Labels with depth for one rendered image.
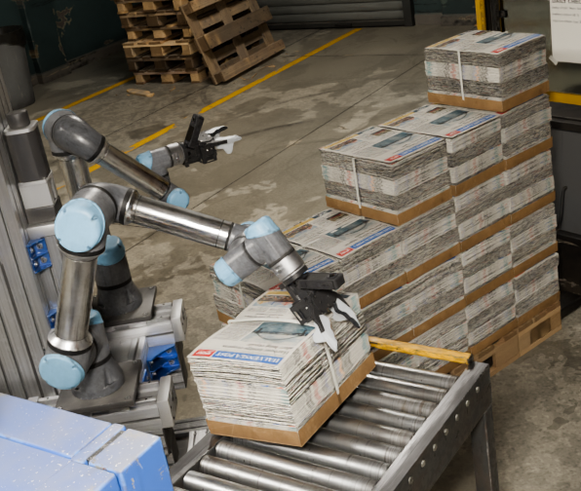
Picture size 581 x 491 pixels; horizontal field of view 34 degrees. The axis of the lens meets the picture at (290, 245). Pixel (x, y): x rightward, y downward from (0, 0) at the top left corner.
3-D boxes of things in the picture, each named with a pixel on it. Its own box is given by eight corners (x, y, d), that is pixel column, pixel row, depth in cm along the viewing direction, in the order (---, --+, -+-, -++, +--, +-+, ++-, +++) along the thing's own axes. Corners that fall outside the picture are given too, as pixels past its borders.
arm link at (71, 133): (74, 113, 286) (199, 192, 313) (64, 107, 295) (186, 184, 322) (54, 146, 286) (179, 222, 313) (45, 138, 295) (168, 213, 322)
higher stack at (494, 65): (450, 331, 428) (420, 47, 376) (493, 304, 444) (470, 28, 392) (520, 358, 399) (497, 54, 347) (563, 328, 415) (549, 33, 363)
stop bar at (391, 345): (335, 334, 280) (334, 328, 279) (474, 358, 256) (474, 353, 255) (329, 340, 277) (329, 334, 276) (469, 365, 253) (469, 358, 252)
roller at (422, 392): (304, 371, 273) (301, 357, 271) (457, 402, 247) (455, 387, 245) (295, 381, 269) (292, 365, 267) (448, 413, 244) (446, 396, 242)
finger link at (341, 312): (350, 324, 239) (321, 306, 236) (365, 316, 235) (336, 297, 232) (347, 335, 237) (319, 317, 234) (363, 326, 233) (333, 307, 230)
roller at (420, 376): (316, 360, 278) (314, 345, 276) (467, 390, 252) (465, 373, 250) (307, 369, 274) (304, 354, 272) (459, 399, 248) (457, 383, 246)
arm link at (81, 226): (96, 369, 262) (121, 191, 238) (77, 400, 249) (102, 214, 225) (54, 358, 262) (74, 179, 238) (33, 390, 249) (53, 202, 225)
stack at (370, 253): (247, 458, 366) (205, 264, 333) (451, 330, 428) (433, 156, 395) (312, 501, 337) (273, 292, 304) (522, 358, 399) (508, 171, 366)
